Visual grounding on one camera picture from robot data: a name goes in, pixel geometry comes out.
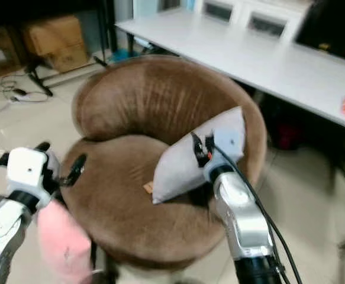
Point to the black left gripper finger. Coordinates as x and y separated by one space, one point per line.
77 168
42 146

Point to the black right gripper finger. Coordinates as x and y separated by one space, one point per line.
209 142
196 148

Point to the grey square pillow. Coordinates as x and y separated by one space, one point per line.
178 165

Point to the small orange sofa tag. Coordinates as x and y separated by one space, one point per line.
148 188

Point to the brown round sofa chair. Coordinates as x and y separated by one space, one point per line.
136 106

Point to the black stand leg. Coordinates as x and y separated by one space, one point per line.
41 81

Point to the pink cloth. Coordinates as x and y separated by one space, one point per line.
65 242

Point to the red object under table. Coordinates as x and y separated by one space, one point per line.
289 136

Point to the long white table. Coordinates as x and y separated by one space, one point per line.
255 59

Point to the dark labelled cardboard box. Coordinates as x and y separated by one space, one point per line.
2 53

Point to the large brown cardboard box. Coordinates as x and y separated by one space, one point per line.
57 41

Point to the white cabinet with glass doors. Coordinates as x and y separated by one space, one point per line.
249 18

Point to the small yellow item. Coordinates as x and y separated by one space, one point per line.
325 47

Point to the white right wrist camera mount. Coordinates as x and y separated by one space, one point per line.
228 144

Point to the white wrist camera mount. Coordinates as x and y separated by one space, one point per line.
228 144
25 168

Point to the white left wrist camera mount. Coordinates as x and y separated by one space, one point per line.
25 168

